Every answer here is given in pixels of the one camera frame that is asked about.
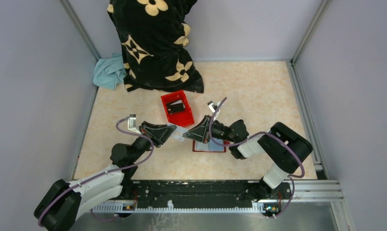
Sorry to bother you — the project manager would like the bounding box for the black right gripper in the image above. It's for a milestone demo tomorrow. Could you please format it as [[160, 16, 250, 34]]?
[[183, 115, 236, 144]]

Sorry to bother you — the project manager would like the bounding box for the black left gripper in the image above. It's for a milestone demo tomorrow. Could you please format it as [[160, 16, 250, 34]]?
[[130, 121, 177, 162]]

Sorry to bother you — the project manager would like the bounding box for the red leather card holder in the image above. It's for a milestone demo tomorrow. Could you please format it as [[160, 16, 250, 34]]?
[[192, 141, 226, 153]]

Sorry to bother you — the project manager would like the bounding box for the white credit card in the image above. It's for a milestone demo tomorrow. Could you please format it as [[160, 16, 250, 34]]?
[[170, 125, 188, 141]]

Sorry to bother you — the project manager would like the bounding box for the black VIP credit card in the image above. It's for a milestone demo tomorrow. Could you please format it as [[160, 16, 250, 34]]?
[[165, 101, 185, 115]]

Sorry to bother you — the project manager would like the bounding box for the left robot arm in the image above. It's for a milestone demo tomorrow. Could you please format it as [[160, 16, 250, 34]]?
[[34, 119, 177, 231]]

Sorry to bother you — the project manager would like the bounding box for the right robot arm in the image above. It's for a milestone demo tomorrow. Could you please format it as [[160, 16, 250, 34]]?
[[183, 115, 313, 198]]

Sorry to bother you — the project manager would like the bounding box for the red plastic bin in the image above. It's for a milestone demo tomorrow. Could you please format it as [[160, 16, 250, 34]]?
[[161, 90, 194, 127]]

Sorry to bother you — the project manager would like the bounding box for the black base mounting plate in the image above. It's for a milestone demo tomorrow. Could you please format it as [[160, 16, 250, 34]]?
[[114, 180, 292, 201]]

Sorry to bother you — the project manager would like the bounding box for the light blue cloth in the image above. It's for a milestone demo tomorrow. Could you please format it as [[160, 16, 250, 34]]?
[[93, 53, 126, 90]]

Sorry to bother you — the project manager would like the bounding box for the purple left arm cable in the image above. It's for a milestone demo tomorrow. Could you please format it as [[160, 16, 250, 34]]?
[[37, 118, 155, 228]]

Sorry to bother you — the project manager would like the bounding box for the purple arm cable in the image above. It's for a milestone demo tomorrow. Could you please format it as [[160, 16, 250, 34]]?
[[37, 118, 155, 228], [208, 97, 306, 218]]

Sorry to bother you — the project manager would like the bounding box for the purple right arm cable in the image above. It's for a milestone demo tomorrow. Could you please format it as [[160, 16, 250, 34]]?
[[208, 97, 306, 218]]

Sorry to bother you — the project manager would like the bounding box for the aluminium frame rail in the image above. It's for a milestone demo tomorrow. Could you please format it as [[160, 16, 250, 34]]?
[[87, 180, 344, 215]]

